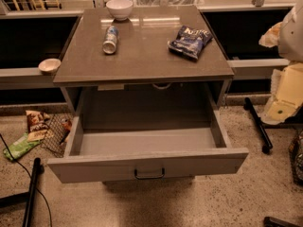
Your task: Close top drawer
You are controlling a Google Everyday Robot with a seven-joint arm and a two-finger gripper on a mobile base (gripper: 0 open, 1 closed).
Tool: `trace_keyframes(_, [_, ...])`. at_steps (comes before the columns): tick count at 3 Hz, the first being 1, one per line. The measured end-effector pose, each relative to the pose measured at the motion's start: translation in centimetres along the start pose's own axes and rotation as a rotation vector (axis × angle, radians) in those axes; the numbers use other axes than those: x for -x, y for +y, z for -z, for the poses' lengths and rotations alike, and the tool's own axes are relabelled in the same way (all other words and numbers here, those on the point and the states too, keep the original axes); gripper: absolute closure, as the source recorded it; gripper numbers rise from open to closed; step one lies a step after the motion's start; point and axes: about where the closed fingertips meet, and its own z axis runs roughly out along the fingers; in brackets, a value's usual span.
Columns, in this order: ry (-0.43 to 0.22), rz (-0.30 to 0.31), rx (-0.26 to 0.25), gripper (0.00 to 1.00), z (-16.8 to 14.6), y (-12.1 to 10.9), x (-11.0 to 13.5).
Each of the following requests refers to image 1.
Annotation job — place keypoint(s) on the grey top drawer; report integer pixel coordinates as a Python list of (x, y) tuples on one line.
[(115, 132)]

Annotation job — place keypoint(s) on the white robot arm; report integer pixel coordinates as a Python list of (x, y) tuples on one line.
[(287, 84)]

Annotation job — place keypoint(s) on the grey drawer cabinet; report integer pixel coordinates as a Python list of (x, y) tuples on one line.
[(142, 54)]

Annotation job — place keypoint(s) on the blue chip bag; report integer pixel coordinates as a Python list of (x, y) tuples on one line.
[(190, 42)]

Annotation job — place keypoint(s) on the silver blue can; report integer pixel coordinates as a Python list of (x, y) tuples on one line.
[(110, 40)]

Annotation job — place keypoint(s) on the orange item in basket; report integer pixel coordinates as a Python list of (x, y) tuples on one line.
[(67, 125)]

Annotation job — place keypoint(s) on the black stand leg right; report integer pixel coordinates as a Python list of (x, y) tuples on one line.
[(267, 145)]

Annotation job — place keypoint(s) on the black stand leg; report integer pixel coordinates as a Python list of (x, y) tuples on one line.
[(267, 145), (27, 197)]

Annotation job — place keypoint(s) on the white bowl on cabinet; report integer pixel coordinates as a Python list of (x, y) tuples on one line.
[(120, 9)]

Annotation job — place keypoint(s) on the small white bowl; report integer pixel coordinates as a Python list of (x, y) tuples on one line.
[(49, 66)]

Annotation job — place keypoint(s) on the brown snack bag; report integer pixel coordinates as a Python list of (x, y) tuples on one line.
[(36, 125)]

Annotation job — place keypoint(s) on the green snack bag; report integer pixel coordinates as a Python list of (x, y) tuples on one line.
[(20, 147)]

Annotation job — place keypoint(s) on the dark basket right edge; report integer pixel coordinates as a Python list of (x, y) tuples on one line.
[(296, 158)]

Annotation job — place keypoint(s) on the black stand leg left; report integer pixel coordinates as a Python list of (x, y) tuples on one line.
[(27, 197)]

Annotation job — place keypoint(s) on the black object bottom right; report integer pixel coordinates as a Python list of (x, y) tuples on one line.
[(275, 222)]

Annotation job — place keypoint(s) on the black drawer handle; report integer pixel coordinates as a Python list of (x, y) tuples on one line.
[(149, 176)]

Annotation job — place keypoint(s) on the black wire basket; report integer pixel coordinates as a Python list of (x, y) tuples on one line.
[(53, 138)]

